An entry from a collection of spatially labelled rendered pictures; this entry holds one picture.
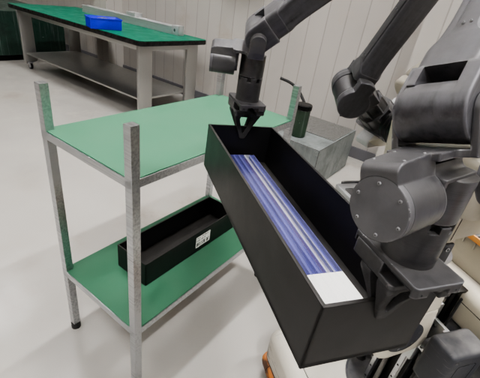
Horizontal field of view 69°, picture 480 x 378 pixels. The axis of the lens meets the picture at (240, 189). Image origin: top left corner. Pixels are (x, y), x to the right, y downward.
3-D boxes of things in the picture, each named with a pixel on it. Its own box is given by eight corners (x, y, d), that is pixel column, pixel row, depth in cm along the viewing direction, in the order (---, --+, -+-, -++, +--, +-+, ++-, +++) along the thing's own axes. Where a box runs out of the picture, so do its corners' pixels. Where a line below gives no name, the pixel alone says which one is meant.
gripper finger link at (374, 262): (367, 337, 40) (397, 277, 35) (335, 291, 46) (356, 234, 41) (414, 328, 42) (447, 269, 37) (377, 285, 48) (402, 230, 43)
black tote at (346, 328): (406, 346, 49) (440, 290, 44) (298, 370, 44) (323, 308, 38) (264, 165, 96) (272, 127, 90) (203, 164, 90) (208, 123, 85)
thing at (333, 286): (365, 327, 50) (373, 311, 48) (323, 335, 48) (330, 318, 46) (251, 166, 91) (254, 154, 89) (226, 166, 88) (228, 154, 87)
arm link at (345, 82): (382, 106, 84) (378, 94, 87) (362, 79, 78) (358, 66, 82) (348, 126, 89) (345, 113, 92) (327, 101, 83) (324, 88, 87)
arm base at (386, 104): (411, 115, 85) (380, 100, 95) (397, 94, 81) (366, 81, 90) (384, 141, 87) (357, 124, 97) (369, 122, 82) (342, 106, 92)
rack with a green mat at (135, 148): (70, 325, 158) (30, 80, 104) (203, 238, 225) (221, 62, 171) (136, 392, 137) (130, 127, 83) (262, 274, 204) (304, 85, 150)
